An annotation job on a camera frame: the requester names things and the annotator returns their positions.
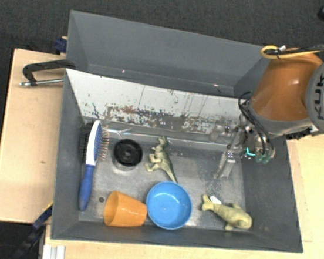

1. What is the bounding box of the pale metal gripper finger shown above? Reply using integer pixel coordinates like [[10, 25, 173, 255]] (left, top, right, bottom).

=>
[[213, 150, 230, 180], [221, 157, 237, 180]]

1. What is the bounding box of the green toy whale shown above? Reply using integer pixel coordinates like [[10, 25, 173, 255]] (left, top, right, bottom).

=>
[[198, 193, 256, 234]]

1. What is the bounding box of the green toy dinosaur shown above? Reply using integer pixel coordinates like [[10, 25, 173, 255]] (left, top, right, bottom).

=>
[[143, 134, 184, 185]]

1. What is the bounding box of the blue bowl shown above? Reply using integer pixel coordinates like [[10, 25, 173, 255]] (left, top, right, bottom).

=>
[[142, 178, 196, 233]]

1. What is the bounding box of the black round disc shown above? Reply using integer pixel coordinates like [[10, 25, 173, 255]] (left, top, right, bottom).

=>
[[111, 137, 146, 169]]

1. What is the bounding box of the grey metal bin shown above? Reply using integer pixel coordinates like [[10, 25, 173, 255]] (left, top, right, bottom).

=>
[[39, 9, 324, 259]]

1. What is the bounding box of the orange cup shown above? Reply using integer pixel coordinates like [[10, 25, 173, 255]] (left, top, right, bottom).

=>
[[102, 189, 150, 231]]

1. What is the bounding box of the blue and white hairbrush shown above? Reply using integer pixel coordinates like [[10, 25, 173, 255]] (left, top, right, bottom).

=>
[[70, 117, 113, 214]]

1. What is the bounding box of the pale wood flat board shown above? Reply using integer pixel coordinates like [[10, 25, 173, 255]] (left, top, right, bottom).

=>
[[0, 48, 73, 229]]

